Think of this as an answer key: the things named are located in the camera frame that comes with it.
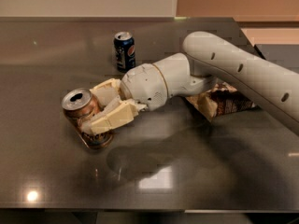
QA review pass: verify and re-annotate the blue Pepsi can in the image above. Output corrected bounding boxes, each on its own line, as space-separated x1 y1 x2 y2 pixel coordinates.
114 31 135 72

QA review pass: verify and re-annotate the orange soda can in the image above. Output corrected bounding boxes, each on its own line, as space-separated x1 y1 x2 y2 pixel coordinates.
61 88 113 149

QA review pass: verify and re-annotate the brown chip bag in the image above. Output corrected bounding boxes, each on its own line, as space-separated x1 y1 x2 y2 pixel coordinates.
187 82 256 121

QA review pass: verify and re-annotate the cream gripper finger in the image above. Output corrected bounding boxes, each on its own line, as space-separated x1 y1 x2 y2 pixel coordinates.
81 96 147 135
90 78 121 107

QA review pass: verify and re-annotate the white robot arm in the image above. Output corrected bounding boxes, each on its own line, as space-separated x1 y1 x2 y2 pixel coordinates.
81 31 299 135

